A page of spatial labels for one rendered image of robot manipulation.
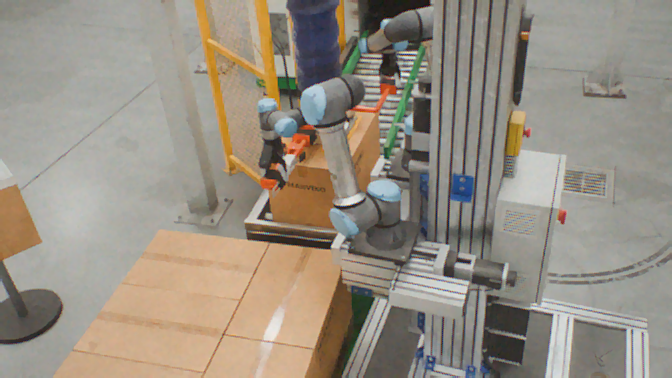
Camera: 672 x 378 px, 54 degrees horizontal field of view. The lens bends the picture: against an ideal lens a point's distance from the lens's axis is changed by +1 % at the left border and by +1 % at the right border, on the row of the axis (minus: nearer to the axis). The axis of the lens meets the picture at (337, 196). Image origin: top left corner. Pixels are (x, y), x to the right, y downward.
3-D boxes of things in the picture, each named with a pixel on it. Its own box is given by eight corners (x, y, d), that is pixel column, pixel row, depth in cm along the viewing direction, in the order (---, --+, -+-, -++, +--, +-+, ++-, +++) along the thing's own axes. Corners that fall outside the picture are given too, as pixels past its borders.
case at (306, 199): (313, 161, 373) (307, 100, 349) (380, 170, 362) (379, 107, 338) (273, 226, 328) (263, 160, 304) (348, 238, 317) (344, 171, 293)
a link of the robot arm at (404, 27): (396, 41, 254) (360, 61, 302) (422, 36, 257) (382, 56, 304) (390, 12, 253) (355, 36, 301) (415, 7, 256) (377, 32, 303)
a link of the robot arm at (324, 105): (385, 227, 227) (349, 76, 207) (350, 245, 220) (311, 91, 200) (365, 219, 237) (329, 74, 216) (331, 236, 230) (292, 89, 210)
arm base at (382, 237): (410, 227, 245) (410, 206, 239) (399, 252, 234) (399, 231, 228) (372, 220, 250) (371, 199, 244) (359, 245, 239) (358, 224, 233)
